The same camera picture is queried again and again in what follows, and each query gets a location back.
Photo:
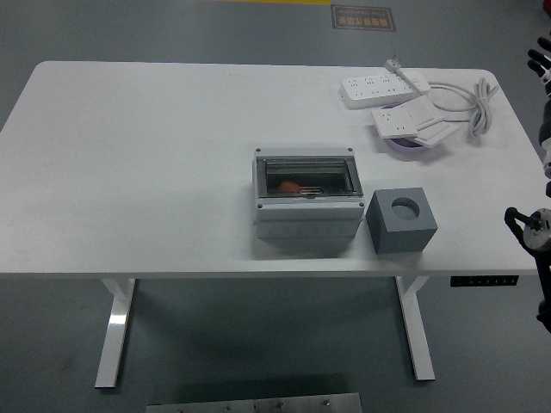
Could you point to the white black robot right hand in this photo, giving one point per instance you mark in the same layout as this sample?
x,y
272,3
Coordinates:
x,y
546,125

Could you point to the transparent hinged box lid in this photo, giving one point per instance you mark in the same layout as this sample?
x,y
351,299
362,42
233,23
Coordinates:
x,y
307,172

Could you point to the grey electrical enclosure box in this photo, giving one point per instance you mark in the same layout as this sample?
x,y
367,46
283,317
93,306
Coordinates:
x,y
307,215

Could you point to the orange cylindrical battery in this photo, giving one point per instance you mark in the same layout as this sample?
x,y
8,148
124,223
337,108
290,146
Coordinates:
x,y
289,186

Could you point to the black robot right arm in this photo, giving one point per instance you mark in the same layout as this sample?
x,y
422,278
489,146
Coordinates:
x,y
540,232

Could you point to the grey cube battery holder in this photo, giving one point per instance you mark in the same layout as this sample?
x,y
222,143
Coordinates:
x,y
402,234

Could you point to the purple round dish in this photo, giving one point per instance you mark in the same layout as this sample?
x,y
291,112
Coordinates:
x,y
406,146

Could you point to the black table control panel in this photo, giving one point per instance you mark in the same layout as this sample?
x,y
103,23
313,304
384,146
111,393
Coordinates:
x,y
484,281

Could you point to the white power strip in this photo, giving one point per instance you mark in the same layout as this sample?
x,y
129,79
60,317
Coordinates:
x,y
370,88

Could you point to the white table leg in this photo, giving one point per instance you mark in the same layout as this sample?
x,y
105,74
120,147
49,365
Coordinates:
x,y
416,331
115,331

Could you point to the grey metal plate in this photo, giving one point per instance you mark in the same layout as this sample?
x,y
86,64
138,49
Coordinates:
x,y
254,404

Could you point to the white wide switch panel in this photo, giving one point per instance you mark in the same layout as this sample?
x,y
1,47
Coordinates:
x,y
439,133

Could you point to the white square switch panel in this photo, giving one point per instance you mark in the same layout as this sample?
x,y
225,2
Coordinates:
x,y
422,112

